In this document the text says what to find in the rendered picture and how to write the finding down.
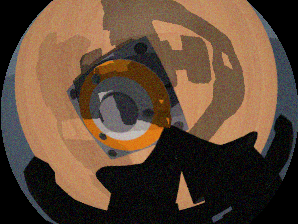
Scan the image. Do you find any orange round plate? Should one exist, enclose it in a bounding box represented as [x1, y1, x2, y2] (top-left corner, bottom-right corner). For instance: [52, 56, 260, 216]
[78, 59, 172, 151]

